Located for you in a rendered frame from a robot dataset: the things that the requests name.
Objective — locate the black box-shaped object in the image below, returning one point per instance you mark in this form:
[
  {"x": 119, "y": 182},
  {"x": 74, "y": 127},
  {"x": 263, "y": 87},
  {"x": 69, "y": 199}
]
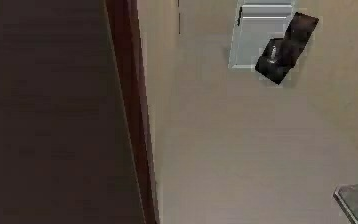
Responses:
[{"x": 285, "y": 50}]

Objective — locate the dark brown room door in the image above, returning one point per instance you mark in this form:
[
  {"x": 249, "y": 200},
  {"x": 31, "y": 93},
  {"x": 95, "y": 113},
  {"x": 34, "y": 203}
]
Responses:
[{"x": 53, "y": 110}]

